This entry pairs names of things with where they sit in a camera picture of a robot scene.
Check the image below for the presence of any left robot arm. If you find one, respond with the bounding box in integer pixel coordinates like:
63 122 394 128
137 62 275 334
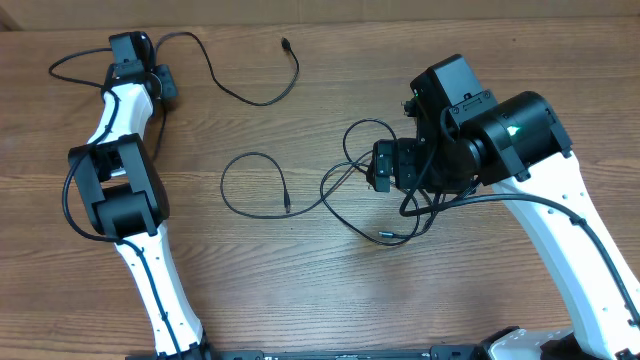
64 32 215 359

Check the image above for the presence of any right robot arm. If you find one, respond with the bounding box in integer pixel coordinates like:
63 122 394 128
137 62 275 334
366 54 639 359

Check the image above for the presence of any black usb cable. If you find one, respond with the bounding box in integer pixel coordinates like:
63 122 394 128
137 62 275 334
149 31 301 164
319 117 481 248
219 151 374 221

